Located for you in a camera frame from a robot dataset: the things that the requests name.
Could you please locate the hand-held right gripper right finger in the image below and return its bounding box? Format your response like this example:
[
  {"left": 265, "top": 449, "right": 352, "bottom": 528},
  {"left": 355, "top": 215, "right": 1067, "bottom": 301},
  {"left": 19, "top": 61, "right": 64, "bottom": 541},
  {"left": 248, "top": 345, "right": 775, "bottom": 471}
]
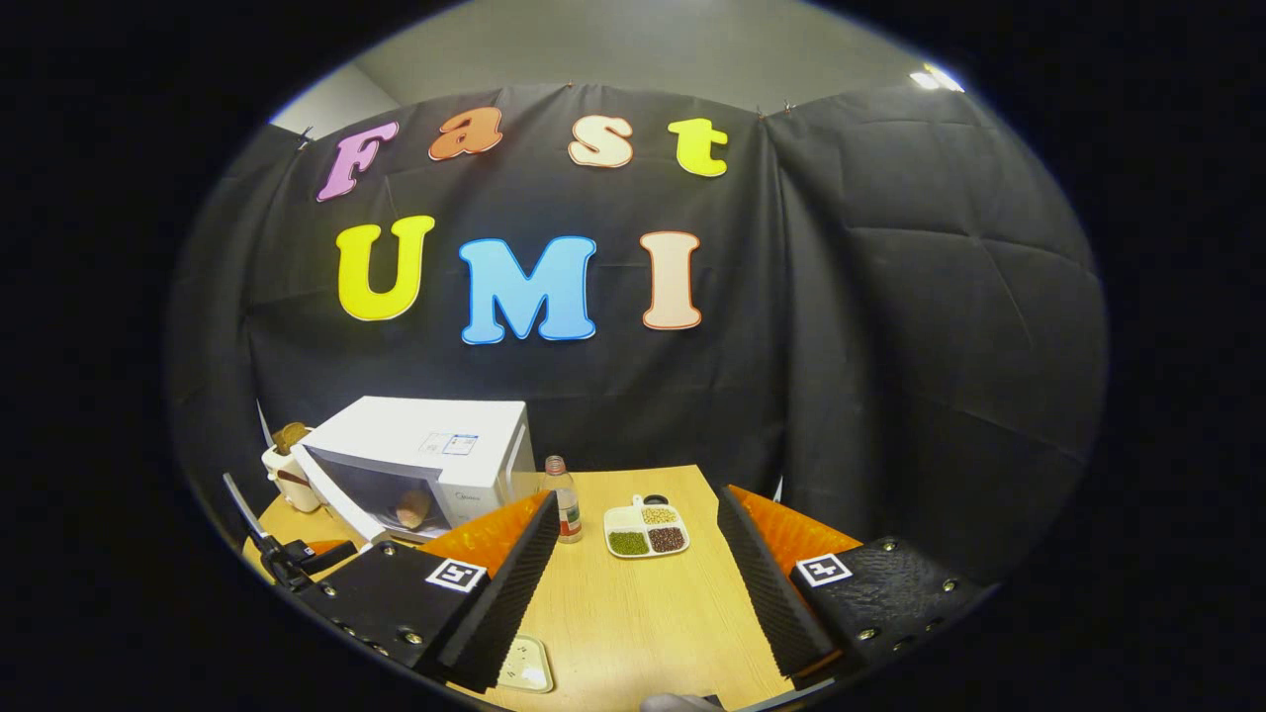
[{"left": 717, "top": 485, "right": 988, "bottom": 690}]

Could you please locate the black backdrop cloth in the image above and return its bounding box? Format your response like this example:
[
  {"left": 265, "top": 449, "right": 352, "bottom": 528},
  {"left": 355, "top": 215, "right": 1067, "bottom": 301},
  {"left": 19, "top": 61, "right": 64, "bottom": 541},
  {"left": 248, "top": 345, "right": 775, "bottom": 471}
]
[{"left": 166, "top": 84, "right": 1109, "bottom": 584}]

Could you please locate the small cream tray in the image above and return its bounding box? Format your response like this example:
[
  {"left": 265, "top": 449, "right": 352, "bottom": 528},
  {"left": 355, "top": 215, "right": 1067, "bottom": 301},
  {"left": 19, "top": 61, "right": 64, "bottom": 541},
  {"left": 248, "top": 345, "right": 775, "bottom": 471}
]
[{"left": 495, "top": 634, "right": 555, "bottom": 694}]

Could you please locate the white toaster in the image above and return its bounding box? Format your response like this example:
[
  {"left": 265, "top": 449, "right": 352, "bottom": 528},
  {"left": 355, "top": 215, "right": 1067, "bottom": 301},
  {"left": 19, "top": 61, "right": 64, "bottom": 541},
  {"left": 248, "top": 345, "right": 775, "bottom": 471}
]
[{"left": 261, "top": 435, "right": 322, "bottom": 513}]

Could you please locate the white divided plate with beans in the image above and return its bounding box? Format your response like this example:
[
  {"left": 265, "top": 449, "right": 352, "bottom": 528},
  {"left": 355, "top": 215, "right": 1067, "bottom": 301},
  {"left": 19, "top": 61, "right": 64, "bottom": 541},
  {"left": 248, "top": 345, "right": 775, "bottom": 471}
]
[{"left": 603, "top": 494, "right": 691, "bottom": 560}]

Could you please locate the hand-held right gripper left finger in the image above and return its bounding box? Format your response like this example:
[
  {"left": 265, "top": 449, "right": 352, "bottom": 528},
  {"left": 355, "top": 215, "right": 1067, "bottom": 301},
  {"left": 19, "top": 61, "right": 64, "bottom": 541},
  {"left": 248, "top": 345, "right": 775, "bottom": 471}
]
[{"left": 295, "top": 489, "right": 562, "bottom": 693}]

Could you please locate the clear bottle with red label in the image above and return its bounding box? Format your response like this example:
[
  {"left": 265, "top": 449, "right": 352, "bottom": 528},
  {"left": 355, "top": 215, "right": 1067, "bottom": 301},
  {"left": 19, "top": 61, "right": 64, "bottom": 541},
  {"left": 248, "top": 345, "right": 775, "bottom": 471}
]
[{"left": 543, "top": 455, "right": 584, "bottom": 545}]

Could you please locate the white microwave oven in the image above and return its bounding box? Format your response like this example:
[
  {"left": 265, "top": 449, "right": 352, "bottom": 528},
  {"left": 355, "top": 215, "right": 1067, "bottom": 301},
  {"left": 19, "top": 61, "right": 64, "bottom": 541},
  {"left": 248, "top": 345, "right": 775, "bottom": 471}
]
[{"left": 292, "top": 396, "right": 536, "bottom": 547}]

